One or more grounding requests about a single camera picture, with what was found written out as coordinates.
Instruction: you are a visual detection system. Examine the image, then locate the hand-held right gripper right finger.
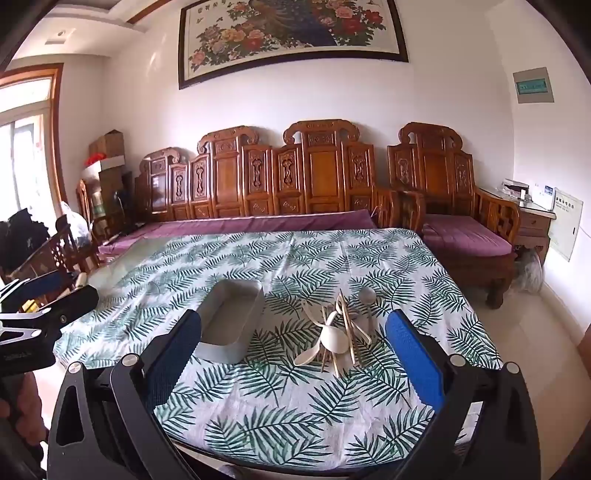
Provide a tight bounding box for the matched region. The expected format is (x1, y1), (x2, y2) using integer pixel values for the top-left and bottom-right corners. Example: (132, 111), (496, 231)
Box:
(385, 309), (541, 480)

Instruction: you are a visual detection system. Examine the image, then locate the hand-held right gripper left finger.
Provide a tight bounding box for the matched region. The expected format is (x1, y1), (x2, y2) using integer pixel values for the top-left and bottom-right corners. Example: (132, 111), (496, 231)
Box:
(46, 308), (204, 480)

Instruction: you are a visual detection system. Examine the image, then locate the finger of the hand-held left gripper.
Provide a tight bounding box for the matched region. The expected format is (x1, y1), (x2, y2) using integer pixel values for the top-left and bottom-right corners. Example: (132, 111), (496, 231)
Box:
(25, 285), (100, 329)
(0, 270), (77, 315)

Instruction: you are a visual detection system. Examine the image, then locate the grey rectangular container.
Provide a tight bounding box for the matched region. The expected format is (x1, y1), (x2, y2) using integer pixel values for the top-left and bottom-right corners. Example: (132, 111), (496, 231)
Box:
(194, 279), (265, 364)

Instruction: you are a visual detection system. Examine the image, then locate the metal spoon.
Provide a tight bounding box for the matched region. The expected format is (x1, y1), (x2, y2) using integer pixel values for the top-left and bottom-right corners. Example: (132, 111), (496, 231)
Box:
(358, 288), (378, 324)

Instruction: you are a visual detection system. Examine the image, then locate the person's left hand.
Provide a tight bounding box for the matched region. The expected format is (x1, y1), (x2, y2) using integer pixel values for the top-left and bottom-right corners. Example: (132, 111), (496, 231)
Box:
(18, 370), (50, 443)

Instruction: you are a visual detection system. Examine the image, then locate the dark wooden chair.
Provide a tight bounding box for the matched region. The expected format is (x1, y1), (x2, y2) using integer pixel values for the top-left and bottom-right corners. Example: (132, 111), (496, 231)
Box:
(9, 215), (100, 296)

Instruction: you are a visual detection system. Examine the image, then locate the white plastic bag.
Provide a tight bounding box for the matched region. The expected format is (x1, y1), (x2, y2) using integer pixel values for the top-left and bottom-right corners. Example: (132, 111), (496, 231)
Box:
(60, 200), (90, 252)

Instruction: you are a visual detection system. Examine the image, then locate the beige plastic spoon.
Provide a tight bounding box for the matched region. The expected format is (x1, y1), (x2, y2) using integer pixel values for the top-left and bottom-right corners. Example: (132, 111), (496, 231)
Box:
(294, 344), (324, 367)
(321, 323), (352, 358)

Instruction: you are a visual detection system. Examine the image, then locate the green leaf print tablecloth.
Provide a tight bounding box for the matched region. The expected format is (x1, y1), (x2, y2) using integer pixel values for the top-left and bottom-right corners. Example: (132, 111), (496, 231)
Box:
(53, 227), (504, 472)

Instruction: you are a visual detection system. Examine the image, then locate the purple armchair cushion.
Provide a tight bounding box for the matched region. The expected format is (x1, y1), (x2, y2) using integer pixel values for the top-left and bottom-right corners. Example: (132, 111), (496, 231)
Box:
(422, 215), (513, 258)

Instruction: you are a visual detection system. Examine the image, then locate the white box with red flowers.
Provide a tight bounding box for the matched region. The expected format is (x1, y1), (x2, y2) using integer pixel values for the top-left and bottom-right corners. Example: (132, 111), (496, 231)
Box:
(83, 154), (126, 175)

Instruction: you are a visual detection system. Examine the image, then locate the clear plastic bag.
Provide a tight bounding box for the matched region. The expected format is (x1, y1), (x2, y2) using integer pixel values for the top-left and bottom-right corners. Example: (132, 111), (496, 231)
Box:
(510, 249), (544, 294)

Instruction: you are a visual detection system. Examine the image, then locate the wooden framed window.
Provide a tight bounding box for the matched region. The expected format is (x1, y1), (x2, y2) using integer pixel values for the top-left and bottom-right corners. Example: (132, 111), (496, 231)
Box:
(0, 64), (65, 222)

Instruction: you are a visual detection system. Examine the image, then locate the purple sofa cushion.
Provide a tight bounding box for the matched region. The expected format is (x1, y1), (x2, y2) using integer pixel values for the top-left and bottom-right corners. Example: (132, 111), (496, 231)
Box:
(97, 210), (379, 257)

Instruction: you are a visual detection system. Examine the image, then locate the brown cardboard box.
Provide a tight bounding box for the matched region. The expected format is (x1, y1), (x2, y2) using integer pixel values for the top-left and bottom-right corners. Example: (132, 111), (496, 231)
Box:
(89, 130), (125, 160)

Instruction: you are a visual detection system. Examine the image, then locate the wooden side table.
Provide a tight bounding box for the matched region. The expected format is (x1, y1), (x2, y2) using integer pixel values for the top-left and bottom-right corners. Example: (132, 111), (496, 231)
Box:
(478, 185), (557, 264)

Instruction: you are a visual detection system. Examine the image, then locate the carved wooden armchair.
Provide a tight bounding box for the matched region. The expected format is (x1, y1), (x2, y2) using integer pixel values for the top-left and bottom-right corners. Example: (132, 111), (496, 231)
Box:
(387, 122), (522, 309)

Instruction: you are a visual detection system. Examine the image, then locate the white router box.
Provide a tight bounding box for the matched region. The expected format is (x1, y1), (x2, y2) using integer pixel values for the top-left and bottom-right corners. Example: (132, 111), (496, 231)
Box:
(531, 184), (557, 210)

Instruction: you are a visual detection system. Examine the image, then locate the carved wooden sofa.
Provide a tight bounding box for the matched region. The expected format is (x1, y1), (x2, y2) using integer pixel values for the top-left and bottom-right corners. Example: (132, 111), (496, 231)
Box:
(134, 119), (423, 232)

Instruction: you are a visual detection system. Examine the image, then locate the framed flower painting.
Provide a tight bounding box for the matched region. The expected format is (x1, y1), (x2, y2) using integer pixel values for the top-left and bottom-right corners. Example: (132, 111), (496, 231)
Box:
(178, 0), (410, 90)

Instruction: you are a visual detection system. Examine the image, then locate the white wall panel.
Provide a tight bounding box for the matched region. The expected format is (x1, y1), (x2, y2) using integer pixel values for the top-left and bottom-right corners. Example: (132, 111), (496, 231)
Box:
(549, 187), (585, 262)

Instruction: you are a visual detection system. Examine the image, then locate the grey wall electrical box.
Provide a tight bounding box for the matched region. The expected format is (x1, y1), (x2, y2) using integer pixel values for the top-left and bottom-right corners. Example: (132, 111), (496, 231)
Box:
(512, 67), (555, 104)

